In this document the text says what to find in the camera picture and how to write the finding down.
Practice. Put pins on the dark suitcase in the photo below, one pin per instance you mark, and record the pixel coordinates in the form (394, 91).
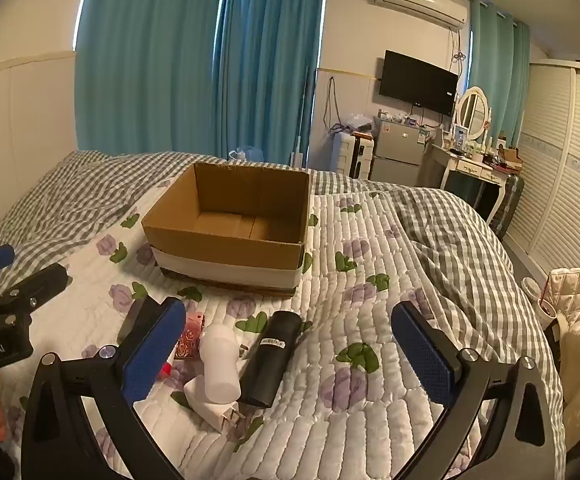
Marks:
(512, 205)

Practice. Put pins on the brown cardboard box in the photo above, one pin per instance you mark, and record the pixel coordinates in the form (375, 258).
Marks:
(220, 247)

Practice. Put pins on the clear water jug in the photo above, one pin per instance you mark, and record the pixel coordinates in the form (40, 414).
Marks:
(247, 155)

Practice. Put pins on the white oval mirror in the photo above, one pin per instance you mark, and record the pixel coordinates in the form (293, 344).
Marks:
(472, 112)

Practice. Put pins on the small photo frame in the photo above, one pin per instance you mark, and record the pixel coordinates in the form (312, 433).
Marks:
(460, 137)

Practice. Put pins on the wide teal curtain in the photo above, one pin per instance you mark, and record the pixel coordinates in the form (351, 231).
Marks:
(145, 60)

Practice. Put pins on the white charger plug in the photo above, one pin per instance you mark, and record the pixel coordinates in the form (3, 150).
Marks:
(202, 408)

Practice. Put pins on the small brown box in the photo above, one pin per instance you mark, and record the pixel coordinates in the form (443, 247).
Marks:
(511, 155)

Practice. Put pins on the clear plastic bag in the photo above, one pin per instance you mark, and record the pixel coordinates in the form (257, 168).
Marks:
(357, 122)

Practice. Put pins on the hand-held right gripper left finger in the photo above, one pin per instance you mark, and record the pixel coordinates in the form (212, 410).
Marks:
(154, 357)

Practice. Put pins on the white floral quilt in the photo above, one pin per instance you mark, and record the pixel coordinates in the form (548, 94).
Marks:
(360, 310)

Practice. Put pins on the silver small fridge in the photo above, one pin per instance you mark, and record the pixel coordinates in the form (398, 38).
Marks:
(400, 152)

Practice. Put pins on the white louvered wardrobe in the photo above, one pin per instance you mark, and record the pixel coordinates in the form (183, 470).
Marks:
(565, 170)

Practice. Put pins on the white air conditioner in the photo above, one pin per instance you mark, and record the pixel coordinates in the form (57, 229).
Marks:
(420, 0)

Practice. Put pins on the black wall television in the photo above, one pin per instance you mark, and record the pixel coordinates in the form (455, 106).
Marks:
(417, 82)

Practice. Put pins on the paper drink cup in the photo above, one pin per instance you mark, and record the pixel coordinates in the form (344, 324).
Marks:
(549, 311)

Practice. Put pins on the white flat mop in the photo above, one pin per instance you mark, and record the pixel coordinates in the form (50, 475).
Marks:
(300, 125)

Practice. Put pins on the light teal curtain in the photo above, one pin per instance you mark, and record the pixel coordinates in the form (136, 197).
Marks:
(505, 70)

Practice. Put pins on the grey checkered duvet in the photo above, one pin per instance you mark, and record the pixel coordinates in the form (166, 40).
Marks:
(445, 240)

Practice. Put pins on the white lidded cup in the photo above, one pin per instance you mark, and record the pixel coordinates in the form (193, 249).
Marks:
(531, 289)

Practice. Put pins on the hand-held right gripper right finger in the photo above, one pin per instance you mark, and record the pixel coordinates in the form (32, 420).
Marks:
(422, 355)

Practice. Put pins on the narrow teal curtain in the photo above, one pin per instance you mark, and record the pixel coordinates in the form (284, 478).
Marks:
(270, 60)

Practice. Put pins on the white suitcase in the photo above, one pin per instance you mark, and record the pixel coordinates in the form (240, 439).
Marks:
(342, 155)

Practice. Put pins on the white plastic bottle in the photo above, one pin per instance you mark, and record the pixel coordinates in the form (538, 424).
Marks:
(217, 365)

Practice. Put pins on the small red object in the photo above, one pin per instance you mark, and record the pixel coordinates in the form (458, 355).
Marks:
(167, 370)

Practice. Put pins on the red patterned small box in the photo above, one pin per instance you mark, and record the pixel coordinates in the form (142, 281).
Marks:
(190, 340)

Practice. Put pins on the black cylindrical bottle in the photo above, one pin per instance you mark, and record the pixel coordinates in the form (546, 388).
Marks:
(270, 360)

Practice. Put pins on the white vanity table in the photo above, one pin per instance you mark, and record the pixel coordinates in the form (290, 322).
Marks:
(470, 165)

